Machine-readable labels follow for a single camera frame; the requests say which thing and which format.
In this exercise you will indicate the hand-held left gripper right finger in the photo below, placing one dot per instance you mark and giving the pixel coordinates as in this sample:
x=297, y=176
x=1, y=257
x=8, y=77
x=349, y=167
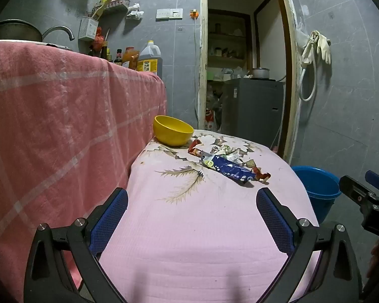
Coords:
x=273, y=219

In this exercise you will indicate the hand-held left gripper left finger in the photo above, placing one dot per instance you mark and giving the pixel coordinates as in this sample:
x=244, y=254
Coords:
x=112, y=217

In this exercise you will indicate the blue plastic bucket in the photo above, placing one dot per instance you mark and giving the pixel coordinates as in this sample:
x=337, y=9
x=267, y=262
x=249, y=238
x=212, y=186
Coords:
x=319, y=192

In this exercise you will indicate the blue snack wrapper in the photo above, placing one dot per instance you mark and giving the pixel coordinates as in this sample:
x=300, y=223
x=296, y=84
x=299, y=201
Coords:
x=229, y=167

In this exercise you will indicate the white green-print wrapper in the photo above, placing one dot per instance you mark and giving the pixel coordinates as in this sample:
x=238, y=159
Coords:
x=230, y=155

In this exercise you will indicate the red wrapper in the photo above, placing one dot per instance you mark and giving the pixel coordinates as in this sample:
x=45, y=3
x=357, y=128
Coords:
x=194, y=147

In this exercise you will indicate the pink floral cloth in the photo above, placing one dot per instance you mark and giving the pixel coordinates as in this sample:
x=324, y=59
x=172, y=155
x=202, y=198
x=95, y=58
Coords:
x=195, y=221

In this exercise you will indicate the yellow bowl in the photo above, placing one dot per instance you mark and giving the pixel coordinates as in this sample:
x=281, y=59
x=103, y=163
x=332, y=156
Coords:
x=172, y=131

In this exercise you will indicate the pink checked cloth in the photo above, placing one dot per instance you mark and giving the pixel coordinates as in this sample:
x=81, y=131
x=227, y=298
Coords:
x=50, y=126

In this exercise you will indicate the grey refrigerator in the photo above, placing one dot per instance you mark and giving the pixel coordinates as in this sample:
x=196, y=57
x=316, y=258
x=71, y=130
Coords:
x=252, y=110

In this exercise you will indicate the red white plastic bag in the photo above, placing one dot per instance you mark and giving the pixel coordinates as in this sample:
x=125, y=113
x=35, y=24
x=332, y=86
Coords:
x=210, y=118

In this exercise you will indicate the cream rubber gloves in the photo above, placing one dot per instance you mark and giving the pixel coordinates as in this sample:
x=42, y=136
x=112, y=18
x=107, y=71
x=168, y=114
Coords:
x=323, y=45

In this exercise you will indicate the metal cooking pot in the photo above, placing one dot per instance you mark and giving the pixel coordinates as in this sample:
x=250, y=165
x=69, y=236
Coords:
x=260, y=73

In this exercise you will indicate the orange sauce bottle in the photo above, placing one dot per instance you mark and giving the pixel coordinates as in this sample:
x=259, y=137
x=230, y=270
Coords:
x=129, y=57

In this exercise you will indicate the clear plastic bag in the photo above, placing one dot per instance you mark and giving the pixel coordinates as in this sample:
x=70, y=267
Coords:
x=300, y=36

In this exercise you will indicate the large cooking oil bottle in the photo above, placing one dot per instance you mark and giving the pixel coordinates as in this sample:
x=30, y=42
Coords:
x=150, y=60

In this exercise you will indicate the tall dark sauce bottle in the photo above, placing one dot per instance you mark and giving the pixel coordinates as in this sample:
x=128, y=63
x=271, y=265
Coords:
x=105, y=52

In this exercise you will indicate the red mesh bag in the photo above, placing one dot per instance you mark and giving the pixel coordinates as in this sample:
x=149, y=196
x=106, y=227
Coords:
x=98, y=39

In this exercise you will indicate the wooden shelf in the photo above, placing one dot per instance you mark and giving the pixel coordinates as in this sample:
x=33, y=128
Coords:
x=229, y=38

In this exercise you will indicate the white utensil holder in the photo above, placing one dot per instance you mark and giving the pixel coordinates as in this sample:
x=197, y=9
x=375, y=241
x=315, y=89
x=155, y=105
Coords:
x=87, y=29

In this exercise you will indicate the metal faucet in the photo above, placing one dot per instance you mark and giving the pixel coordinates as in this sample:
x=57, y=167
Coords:
x=58, y=30

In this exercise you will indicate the dark jar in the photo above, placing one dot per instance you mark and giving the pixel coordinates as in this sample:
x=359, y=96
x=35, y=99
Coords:
x=218, y=27

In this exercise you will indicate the crumpled white plastic bag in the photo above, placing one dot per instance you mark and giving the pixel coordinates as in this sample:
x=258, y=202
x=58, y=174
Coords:
x=135, y=11

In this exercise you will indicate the large metal basin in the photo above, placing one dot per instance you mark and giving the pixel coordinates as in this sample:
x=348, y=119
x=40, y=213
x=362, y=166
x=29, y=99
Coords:
x=14, y=31

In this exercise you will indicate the wooden door frame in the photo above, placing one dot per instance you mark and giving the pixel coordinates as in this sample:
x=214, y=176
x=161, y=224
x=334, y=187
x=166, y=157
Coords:
x=202, y=53

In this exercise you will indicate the white wall switch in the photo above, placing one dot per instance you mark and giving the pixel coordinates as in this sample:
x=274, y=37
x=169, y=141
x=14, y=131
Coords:
x=162, y=13

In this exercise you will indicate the white wall socket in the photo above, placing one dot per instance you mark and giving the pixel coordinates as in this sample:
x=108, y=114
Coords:
x=176, y=13

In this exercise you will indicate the white wall rack with packets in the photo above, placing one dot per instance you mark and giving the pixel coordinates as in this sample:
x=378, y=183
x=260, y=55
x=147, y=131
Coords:
x=115, y=1

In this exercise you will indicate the orange wall hook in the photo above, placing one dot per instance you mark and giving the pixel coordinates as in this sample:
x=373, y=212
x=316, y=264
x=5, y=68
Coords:
x=193, y=13

